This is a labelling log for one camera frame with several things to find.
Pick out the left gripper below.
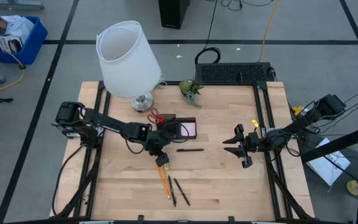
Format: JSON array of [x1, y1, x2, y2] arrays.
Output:
[[144, 123, 183, 168]]

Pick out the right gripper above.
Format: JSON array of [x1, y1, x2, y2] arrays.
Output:
[[222, 123, 265, 169]]

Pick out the pink sticky note pad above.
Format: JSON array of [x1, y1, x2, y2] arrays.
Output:
[[180, 122, 197, 138]]

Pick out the red-handled scissors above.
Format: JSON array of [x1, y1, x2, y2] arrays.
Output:
[[147, 107, 165, 124]]

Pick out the orange pencil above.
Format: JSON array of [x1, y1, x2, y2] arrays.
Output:
[[160, 167, 172, 200], [157, 167, 169, 200]]

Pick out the black mesh desk organizer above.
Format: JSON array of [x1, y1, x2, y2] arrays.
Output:
[[156, 113, 198, 141]]

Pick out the small green succulent plant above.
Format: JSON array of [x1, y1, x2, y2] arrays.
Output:
[[178, 79, 205, 109]]

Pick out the black perforated computer case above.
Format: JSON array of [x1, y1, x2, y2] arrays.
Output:
[[195, 62, 275, 83]]

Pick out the white shade silver table lamp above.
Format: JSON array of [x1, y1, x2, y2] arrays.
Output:
[[96, 20, 163, 113]]

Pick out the white paper sheet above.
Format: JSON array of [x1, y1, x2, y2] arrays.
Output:
[[306, 137, 352, 187]]

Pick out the dark metal stand beam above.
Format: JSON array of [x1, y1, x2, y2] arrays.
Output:
[[300, 121, 358, 164]]

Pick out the black tower box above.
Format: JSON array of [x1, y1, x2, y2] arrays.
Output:
[[158, 0, 191, 30]]

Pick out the yellow and blue roll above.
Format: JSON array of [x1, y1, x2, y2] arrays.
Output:
[[346, 179, 358, 197]]

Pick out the blue plastic bin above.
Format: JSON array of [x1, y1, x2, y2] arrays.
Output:
[[0, 15, 48, 65]]

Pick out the white bags and boxes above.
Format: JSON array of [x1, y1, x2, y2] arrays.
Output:
[[0, 14, 35, 54]]

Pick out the black aluminium table frame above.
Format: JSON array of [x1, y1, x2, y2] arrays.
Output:
[[50, 80, 316, 224]]

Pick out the coiled black cable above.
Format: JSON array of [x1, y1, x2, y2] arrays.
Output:
[[194, 46, 222, 65]]

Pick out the black hanging cable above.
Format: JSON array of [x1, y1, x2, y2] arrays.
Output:
[[204, 0, 219, 50]]

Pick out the yellow hanging cord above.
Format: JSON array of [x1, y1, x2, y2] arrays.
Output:
[[259, 0, 280, 62]]

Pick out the yellow floor cord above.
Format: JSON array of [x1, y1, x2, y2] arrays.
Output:
[[0, 26, 27, 99]]

